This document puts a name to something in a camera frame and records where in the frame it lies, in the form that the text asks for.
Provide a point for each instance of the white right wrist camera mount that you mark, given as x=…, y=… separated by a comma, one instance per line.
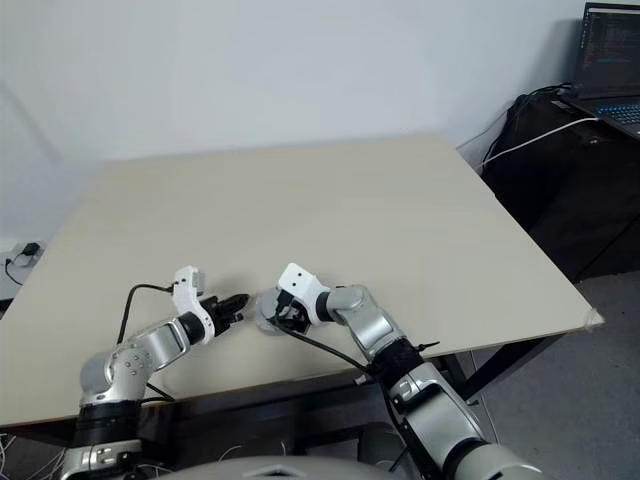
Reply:
x=297, y=282

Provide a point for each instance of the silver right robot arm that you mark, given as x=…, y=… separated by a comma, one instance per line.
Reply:
x=370, y=320

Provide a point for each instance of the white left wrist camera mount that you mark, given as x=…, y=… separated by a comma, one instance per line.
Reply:
x=186, y=295

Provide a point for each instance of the round dark-rimmed motor lid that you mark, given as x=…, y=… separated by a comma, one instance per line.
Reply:
x=265, y=305

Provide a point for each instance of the black table frame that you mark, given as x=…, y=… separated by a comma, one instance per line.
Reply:
x=300, y=400

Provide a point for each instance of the black cabinet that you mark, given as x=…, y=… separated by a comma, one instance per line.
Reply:
x=575, y=200

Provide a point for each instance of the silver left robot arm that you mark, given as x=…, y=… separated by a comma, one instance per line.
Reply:
x=160, y=342

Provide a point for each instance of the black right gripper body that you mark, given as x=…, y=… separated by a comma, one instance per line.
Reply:
x=296, y=312

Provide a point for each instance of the black zip tie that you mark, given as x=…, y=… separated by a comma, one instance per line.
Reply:
x=428, y=346

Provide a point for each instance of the white power strip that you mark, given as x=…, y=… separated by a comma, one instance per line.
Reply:
x=19, y=262

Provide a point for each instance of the clear tape roll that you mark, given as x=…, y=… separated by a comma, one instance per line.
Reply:
x=265, y=327

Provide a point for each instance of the black power adapter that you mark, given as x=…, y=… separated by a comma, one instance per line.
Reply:
x=31, y=249

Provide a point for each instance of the black laptop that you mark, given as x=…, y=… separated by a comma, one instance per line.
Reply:
x=610, y=50

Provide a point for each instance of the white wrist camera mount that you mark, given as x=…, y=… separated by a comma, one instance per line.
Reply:
x=297, y=282
x=186, y=295

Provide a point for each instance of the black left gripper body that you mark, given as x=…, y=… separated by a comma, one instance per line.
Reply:
x=215, y=314

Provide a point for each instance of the grey robot torso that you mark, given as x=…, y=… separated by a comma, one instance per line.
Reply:
x=280, y=467

